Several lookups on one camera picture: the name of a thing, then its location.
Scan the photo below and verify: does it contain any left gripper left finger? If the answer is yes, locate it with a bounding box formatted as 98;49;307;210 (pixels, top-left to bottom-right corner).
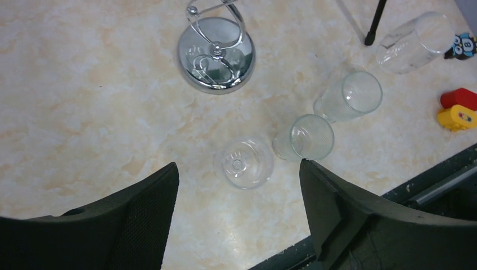
1;163;179;269

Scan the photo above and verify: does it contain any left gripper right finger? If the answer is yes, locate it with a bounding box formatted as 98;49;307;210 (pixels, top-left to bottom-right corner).
299;159;476;269

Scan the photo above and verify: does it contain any chrome wine glass rack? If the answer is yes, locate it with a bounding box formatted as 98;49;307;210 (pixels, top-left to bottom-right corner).
177;1;256;95

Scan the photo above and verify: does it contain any yellow and red toy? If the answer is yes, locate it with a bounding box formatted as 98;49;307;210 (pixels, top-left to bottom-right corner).
436;88;476;132

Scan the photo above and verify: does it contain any black music stand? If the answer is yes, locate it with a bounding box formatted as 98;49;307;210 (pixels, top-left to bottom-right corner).
364;0;387;46

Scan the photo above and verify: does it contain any small blue black device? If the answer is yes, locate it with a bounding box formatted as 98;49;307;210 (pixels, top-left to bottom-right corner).
444;33;476;60

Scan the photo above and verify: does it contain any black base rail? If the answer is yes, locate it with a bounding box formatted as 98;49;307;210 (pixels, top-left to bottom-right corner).
256;145;476;269

